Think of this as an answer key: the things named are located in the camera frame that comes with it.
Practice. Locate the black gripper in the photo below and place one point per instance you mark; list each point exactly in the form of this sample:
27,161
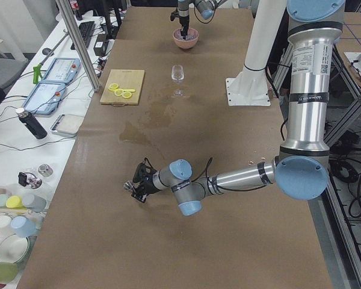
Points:
150,186
183,18

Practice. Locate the steel double jigger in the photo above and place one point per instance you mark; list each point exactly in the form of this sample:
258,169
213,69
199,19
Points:
129,185

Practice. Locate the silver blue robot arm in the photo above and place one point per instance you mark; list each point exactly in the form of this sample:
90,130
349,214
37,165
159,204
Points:
205,8
300,168

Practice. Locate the pile of ice cubes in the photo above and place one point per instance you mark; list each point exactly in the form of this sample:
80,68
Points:
177,36

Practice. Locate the clear wine glass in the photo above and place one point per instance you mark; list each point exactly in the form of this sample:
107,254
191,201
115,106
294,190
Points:
177,76

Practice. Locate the pink bowl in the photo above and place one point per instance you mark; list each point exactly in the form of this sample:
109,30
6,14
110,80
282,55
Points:
187,45

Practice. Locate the wooden cutting board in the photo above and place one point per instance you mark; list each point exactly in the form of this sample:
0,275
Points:
129,80

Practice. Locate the lemon slice lower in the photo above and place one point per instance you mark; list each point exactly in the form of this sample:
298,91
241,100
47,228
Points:
126,95

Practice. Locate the lemon slice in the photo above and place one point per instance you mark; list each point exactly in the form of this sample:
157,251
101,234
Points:
119,92
113,87
126,95

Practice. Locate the black power adapter box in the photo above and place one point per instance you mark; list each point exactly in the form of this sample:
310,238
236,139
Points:
101,45

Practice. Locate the lemon slice middle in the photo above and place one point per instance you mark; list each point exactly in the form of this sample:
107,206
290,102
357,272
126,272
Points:
119,92

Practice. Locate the lemon slice top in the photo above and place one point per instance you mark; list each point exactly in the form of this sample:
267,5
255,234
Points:
113,87

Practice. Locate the white digital scale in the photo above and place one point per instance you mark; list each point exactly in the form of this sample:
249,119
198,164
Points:
67,125

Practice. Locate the small steel cup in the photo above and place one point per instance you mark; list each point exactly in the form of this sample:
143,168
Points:
45,170

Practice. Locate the black keyboard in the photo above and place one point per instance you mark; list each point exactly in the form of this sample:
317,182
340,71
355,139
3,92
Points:
86,29

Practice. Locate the black water bottle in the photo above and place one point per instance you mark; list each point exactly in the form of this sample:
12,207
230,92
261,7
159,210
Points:
31,123

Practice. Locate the blue teach pendant near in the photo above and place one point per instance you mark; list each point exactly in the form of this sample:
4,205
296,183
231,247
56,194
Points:
44,98

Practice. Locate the blue teach pendant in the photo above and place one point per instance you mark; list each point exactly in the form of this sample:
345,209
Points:
44,98
62,70

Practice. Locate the blue teach pendant far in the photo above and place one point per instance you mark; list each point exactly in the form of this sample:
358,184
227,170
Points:
62,70

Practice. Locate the stack of coloured cups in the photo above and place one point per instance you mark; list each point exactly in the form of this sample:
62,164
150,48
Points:
21,214

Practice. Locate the green bowl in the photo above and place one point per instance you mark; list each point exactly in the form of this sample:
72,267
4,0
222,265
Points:
8,272

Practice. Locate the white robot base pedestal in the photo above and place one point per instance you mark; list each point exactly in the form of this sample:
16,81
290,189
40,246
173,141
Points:
249,88

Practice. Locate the aluminium frame post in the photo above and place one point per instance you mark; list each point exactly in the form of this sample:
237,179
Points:
75,35

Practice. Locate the green handled grabber tool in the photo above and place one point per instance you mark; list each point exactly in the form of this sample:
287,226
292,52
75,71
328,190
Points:
37,69

